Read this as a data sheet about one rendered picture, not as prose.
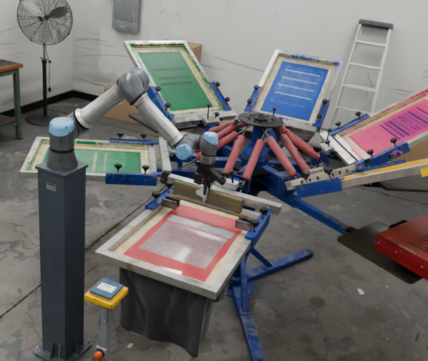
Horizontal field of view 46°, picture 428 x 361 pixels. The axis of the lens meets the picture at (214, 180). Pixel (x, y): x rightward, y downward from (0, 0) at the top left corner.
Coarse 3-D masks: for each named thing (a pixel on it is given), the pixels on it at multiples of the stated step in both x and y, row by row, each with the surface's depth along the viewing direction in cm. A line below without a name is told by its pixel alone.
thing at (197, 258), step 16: (208, 224) 266; (224, 224) 268; (192, 240) 249; (208, 240) 251; (224, 240) 253; (176, 256) 234; (192, 256) 236; (208, 256) 238; (192, 272) 224; (208, 272) 226
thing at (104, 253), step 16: (160, 208) 274; (128, 224) 249; (112, 240) 234; (96, 256) 225; (112, 256) 222; (240, 256) 235; (144, 272) 218; (160, 272) 216; (224, 272) 221; (192, 288) 211; (208, 288) 209
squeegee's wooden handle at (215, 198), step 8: (176, 184) 264; (184, 184) 263; (192, 184) 264; (176, 192) 266; (184, 192) 264; (192, 192) 263; (208, 192) 259; (216, 192) 259; (200, 200) 262; (208, 200) 260; (216, 200) 259; (224, 200) 257; (232, 200) 255; (240, 200) 254; (232, 208) 257; (240, 208) 255
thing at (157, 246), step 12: (180, 204) 283; (168, 216) 268; (180, 216) 270; (192, 216) 271; (204, 216) 273; (156, 228) 255; (168, 228) 257; (180, 228) 258; (192, 228) 260; (144, 240) 244; (156, 240) 245; (168, 240) 247; (180, 240) 248; (132, 252) 233; (144, 252) 234; (156, 252) 236; (168, 252) 237; (156, 264) 227
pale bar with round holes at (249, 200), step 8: (168, 176) 294; (176, 176) 296; (224, 192) 284; (232, 192) 285; (248, 200) 280; (256, 200) 279; (264, 200) 281; (256, 208) 280; (272, 208) 277; (280, 208) 275
